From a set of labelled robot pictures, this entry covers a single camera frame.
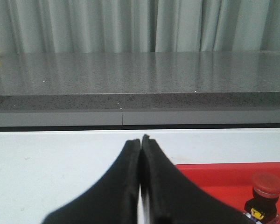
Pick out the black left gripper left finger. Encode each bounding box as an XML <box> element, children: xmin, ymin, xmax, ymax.
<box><xmin>43</xmin><ymin>139</ymin><xmax>140</xmax><ymax>224</ymax></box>

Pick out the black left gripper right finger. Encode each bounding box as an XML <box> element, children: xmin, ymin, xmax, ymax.
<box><xmin>140</xmin><ymin>135</ymin><xmax>250</xmax><ymax>224</ymax></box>

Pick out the red mushroom push button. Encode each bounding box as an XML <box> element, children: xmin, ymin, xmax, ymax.
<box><xmin>244</xmin><ymin>171</ymin><xmax>280</xmax><ymax>224</ymax></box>

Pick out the red plastic tray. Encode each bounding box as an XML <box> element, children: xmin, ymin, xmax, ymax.
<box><xmin>176</xmin><ymin>162</ymin><xmax>280</xmax><ymax>214</ymax></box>

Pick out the grey granite counter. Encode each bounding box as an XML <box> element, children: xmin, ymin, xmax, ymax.
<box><xmin>0</xmin><ymin>51</ymin><xmax>280</xmax><ymax>127</ymax></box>

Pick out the grey pleated curtain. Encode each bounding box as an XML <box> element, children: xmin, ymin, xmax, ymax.
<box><xmin>0</xmin><ymin>0</ymin><xmax>280</xmax><ymax>53</ymax></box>

